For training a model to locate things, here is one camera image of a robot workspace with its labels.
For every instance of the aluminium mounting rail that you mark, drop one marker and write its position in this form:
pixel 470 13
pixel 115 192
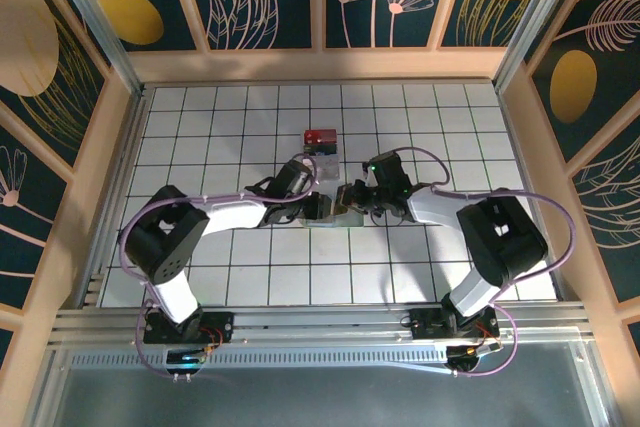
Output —
pixel 320 327

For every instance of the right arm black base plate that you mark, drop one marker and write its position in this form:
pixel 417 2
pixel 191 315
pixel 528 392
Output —
pixel 425 324

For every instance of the plain black card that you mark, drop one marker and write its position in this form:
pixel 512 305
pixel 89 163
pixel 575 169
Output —
pixel 320 148

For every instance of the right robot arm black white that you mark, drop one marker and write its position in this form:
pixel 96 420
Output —
pixel 435 207

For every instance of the aluminium frame post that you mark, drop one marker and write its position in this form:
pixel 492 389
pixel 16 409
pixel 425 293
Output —
pixel 537 14
pixel 102 32

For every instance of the red card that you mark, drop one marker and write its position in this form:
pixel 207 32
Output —
pixel 320 136

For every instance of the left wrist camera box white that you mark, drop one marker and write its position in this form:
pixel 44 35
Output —
pixel 302 162

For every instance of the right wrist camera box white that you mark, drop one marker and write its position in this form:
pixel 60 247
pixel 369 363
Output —
pixel 370 178

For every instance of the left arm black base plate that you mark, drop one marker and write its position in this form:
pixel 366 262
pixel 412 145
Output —
pixel 220 327

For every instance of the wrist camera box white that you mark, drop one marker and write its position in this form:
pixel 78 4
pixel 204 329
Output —
pixel 370 178
pixel 302 162

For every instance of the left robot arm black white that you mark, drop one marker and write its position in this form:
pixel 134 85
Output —
pixel 230 214

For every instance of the aluminium side rail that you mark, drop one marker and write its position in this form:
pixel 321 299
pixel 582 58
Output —
pixel 517 147
pixel 131 147

